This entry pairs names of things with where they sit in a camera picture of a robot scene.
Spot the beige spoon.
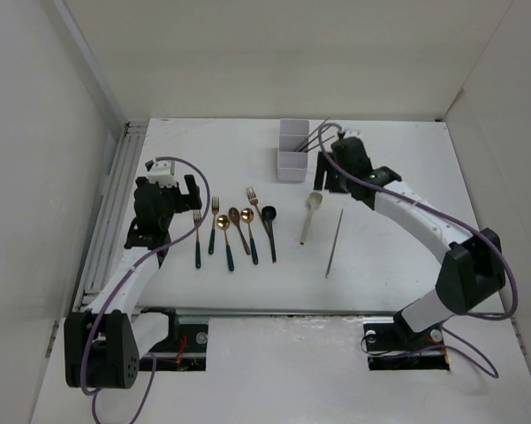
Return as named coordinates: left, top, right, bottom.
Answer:
left=300, top=192, right=323, bottom=246

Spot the silver metal chopstick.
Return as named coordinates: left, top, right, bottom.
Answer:
left=293, top=117, right=330, bottom=152
left=324, top=208, right=345, bottom=278

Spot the black chopstick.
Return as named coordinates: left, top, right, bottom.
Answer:
left=300, top=138, right=320, bottom=153
left=295, top=135, right=317, bottom=152

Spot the gold spoon green handle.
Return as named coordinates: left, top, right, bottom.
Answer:
left=240, top=208, right=259, bottom=265
left=216, top=215, right=235, bottom=272

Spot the black spoon wooden handle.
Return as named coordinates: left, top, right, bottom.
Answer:
left=262, top=206, right=277, bottom=263

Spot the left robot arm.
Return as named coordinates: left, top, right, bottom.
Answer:
left=63, top=174, right=202, bottom=396

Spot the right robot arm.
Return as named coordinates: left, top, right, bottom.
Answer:
left=314, top=132, right=505, bottom=348

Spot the white three-compartment utensil holder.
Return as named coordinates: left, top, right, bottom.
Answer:
left=277, top=118, right=310, bottom=183

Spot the brown wooden spoon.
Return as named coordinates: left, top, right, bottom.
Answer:
left=228, top=207, right=251, bottom=255

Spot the rose gold fork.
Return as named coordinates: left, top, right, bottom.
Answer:
left=246, top=186, right=269, bottom=235

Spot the gold fork green handle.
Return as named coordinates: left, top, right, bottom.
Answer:
left=193, top=209, right=201, bottom=269
left=208, top=196, right=220, bottom=255

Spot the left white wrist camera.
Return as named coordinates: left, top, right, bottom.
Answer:
left=145, top=159, right=176, bottom=187

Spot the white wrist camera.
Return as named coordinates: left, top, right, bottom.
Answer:
left=338, top=128, right=360, bottom=140
left=145, top=159, right=176, bottom=187

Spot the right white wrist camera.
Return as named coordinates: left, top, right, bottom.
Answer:
left=338, top=128, right=360, bottom=140

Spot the aluminium rail left side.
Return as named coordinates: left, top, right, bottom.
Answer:
left=69, top=120, right=148, bottom=312

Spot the aluminium rail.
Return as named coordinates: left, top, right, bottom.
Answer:
left=69, top=120, right=148, bottom=312
left=176, top=307, right=394, bottom=318

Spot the aluminium rail front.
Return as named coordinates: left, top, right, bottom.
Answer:
left=176, top=307, right=394, bottom=318

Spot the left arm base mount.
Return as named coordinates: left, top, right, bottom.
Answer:
left=124, top=308, right=209, bottom=373

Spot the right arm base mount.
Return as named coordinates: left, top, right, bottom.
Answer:
left=360, top=316, right=450, bottom=371

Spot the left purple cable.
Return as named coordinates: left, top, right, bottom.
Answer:
left=80, top=155, right=211, bottom=423

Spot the purple cable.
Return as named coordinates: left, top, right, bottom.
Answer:
left=80, top=155, right=211, bottom=423
left=316, top=123, right=520, bottom=379

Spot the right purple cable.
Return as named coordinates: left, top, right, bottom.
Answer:
left=316, top=123, right=520, bottom=379

